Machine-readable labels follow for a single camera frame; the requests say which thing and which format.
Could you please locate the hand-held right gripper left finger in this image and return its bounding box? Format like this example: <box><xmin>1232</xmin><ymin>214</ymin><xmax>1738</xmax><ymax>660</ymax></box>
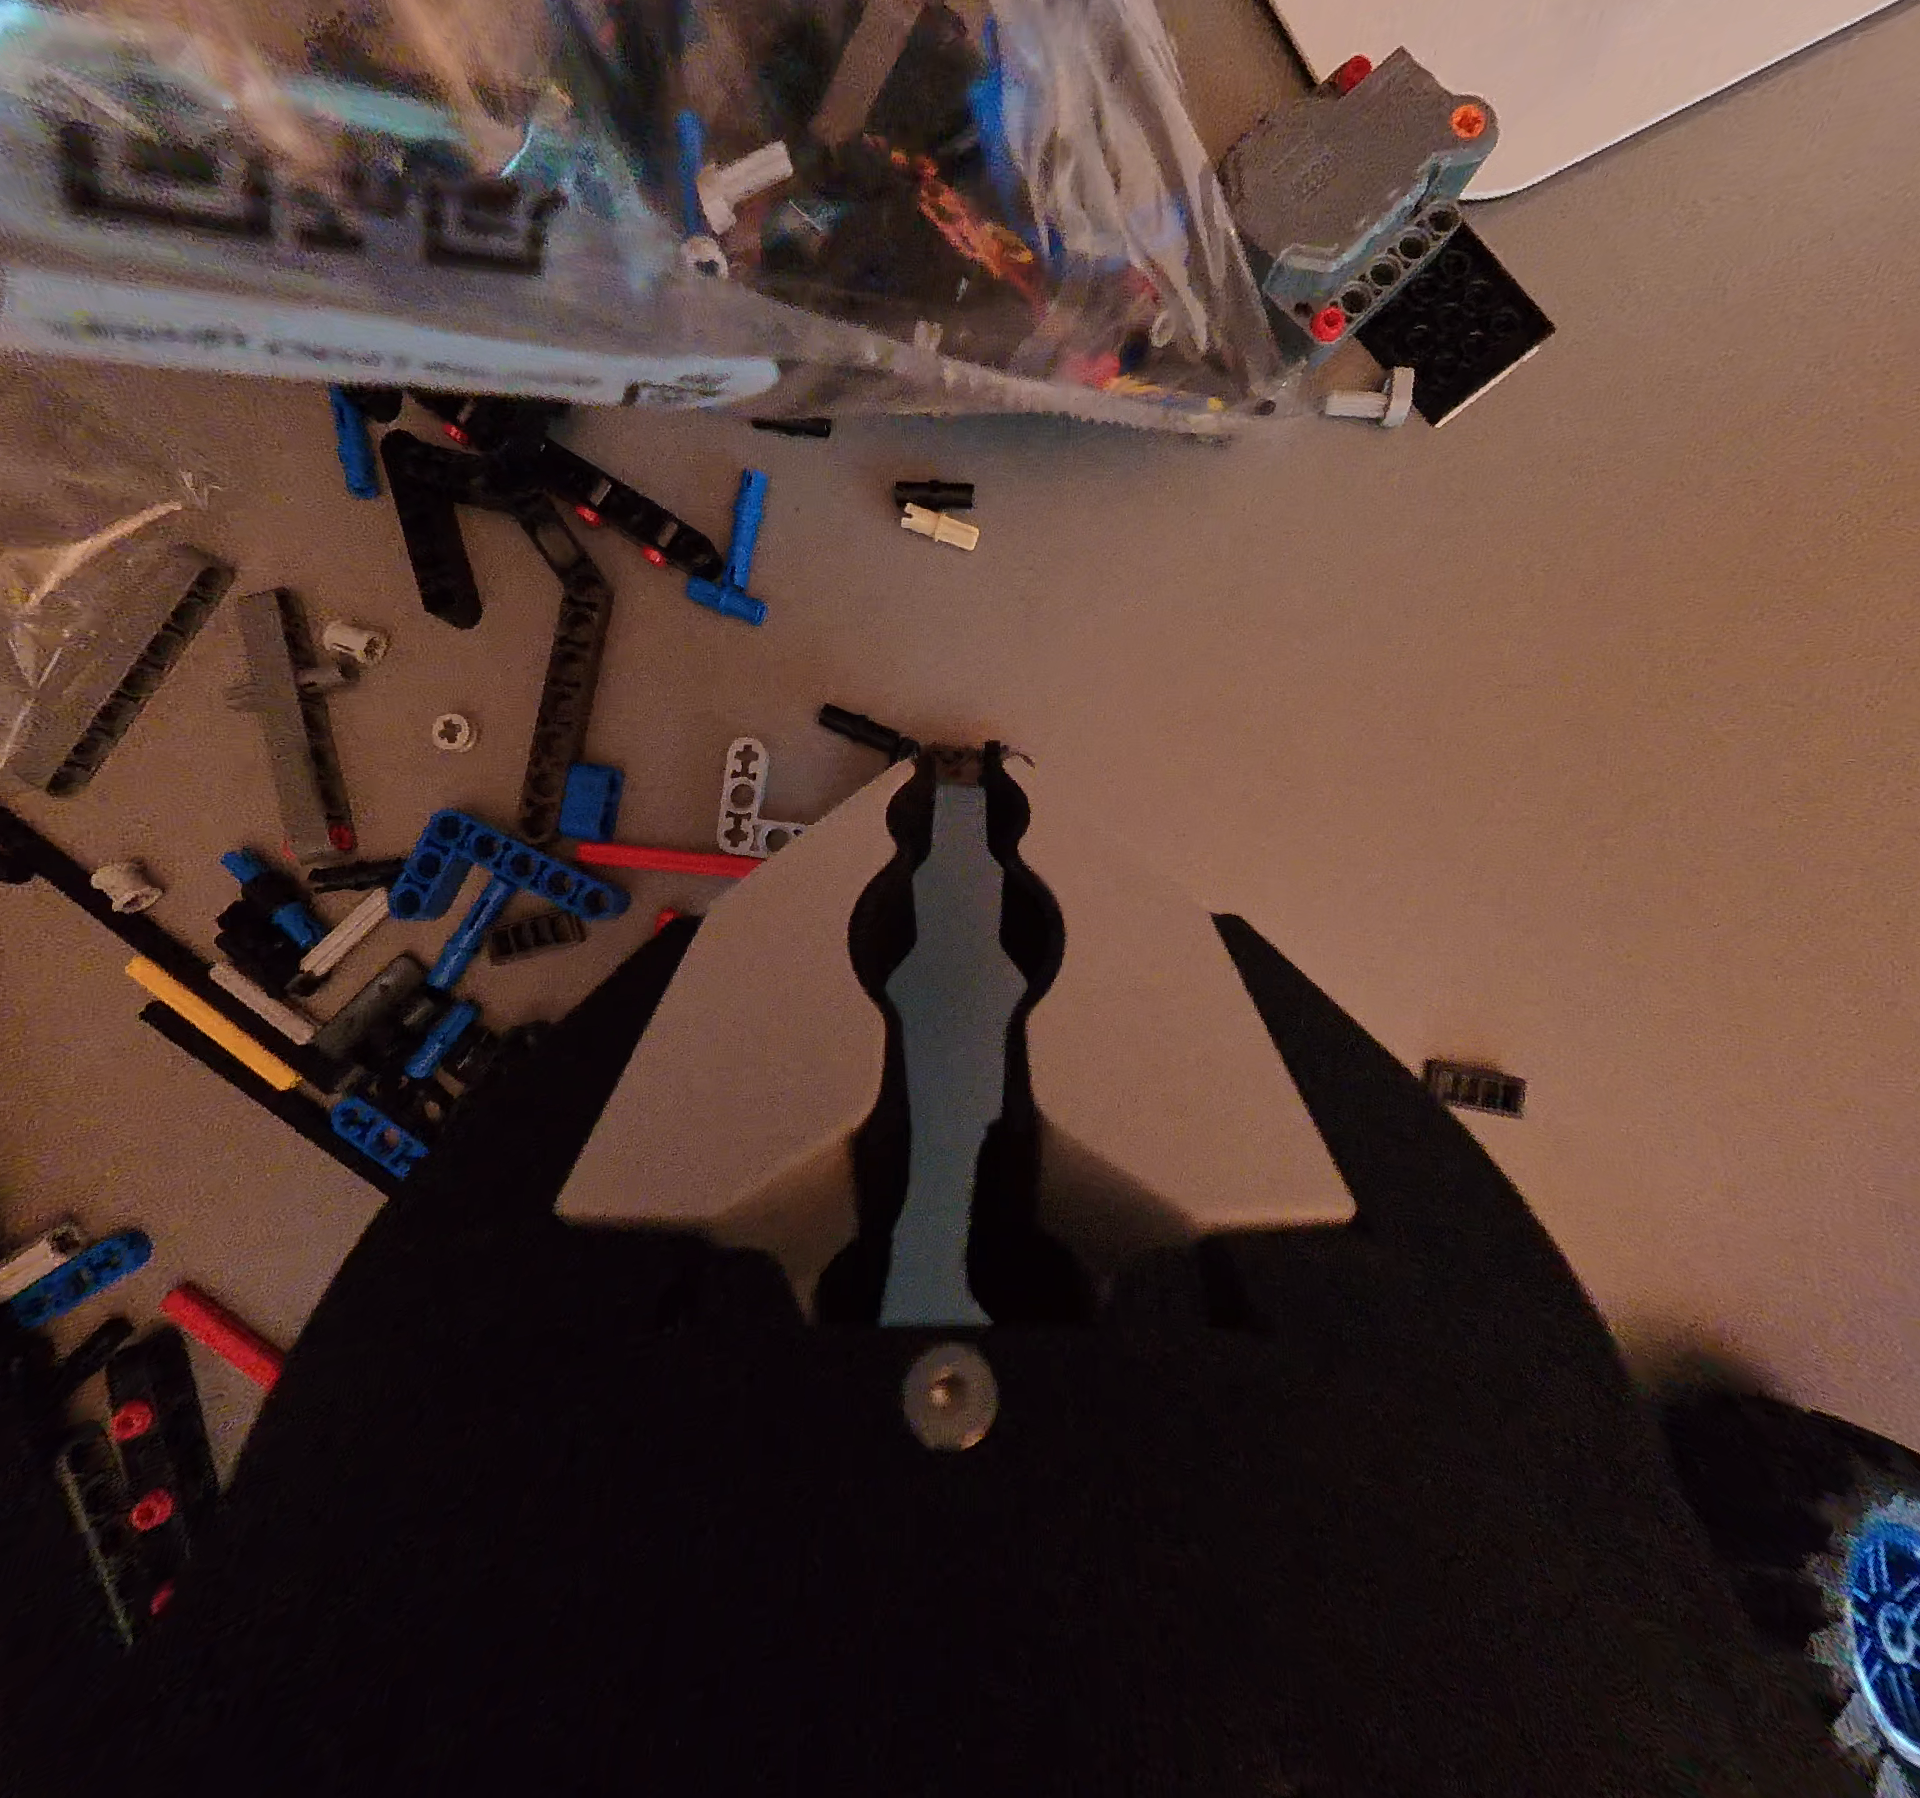
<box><xmin>551</xmin><ymin>755</ymin><xmax>942</xmax><ymax>1327</ymax></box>

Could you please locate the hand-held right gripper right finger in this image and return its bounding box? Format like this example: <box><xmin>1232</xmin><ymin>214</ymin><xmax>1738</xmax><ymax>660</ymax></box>
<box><xmin>986</xmin><ymin>755</ymin><xmax>1355</xmax><ymax>1327</ymax></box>

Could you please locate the pile of toy building pieces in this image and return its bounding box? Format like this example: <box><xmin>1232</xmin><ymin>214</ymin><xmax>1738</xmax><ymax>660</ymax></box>
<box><xmin>0</xmin><ymin>379</ymin><xmax>1533</xmax><ymax>1647</ymax></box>

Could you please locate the clear plastic bag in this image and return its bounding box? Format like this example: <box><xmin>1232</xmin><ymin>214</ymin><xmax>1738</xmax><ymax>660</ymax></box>
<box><xmin>0</xmin><ymin>369</ymin><xmax>239</xmax><ymax>799</ymax></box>
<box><xmin>0</xmin><ymin>0</ymin><xmax>1326</xmax><ymax>436</ymax></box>

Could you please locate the grey desk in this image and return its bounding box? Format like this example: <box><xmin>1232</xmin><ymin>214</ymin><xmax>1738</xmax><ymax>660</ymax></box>
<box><xmin>0</xmin><ymin>0</ymin><xmax>1920</xmax><ymax>1563</ymax></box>

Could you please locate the yellow toy beam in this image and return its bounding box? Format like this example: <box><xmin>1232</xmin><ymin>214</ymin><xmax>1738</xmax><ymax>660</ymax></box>
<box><xmin>115</xmin><ymin>960</ymin><xmax>308</xmax><ymax>1098</ymax></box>

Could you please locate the black studded toy plate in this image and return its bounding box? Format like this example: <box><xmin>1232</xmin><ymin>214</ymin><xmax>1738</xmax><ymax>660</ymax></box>
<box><xmin>1352</xmin><ymin>210</ymin><xmax>1568</xmax><ymax>436</ymax></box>

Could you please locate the black toy wheel blue rim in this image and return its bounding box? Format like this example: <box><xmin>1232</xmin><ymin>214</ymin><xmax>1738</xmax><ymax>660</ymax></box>
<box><xmin>1660</xmin><ymin>1375</ymin><xmax>1920</xmax><ymax>1777</ymax></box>

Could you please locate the grey toy motor block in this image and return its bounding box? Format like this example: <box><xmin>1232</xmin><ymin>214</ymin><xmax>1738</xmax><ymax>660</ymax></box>
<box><xmin>1213</xmin><ymin>48</ymin><xmax>1507</xmax><ymax>363</ymax></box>

